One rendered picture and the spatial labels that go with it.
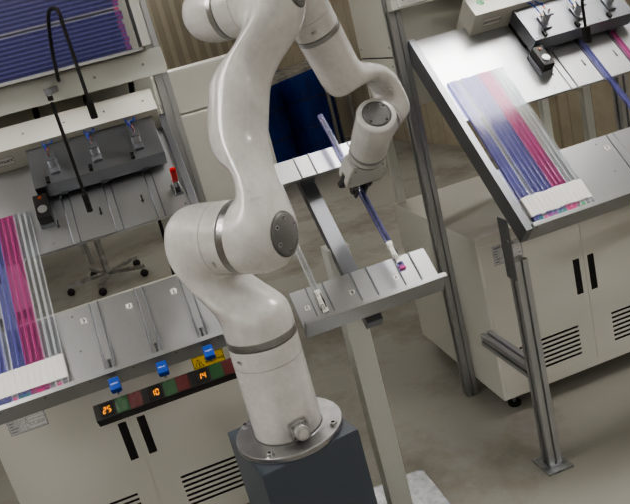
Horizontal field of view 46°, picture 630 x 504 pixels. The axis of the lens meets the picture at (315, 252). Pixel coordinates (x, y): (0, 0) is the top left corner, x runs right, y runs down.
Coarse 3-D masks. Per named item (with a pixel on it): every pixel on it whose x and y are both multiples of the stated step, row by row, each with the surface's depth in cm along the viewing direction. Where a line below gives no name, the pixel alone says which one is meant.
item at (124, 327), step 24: (144, 288) 180; (168, 288) 180; (72, 312) 176; (96, 312) 176; (120, 312) 176; (144, 312) 176; (168, 312) 176; (192, 312) 177; (72, 336) 173; (96, 336) 173; (120, 336) 173; (144, 336) 173; (168, 336) 173; (192, 336) 173; (72, 360) 170; (96, 360) 170; (120, 360) 170
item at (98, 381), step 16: (208, 336) 171; (160, 352) 169; (176, 352) 170; (192, 352) 173; (112, 368) 167; (128, 368) 168; (144, 368) 171; (64, 384) 165; (80, 384) 165; (96, 384) 168; (16, 400) 163; (32, 400) 163; (48, 400) 166; (64, 400) 169; (0, 416) 163; (16, 416) 166
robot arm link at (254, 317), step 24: (192, 216) 116; (216, 216) 113; (168, 240) 118; (192, 240) 115; (192, 264) 117; (216, 264) 115; (192, 288) 119; (216, 288) 119; (240, 288) 121; (264, 288) 122; (216, 312) 118; (240, 312) 117; (264, 312) 117; (288, 312) 120; (240, 336) 118; (264, 336) 117; (288, 336) 120
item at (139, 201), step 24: (168, 144) 203; (24, 168) 198; (168, 168) 199; (0, 192) 194; (24, 192) 194; (72, 192) 194; (96, 192) 195; (120, 192) 195; (144, 192) 195; (168, 192) 195; (0, 216) 190; (72, 216) 191; (96, 216) 191; (120, 216) 190; (144, 216) 191; (168, 216) 191; (48, 240) 187; (72, 240) 187
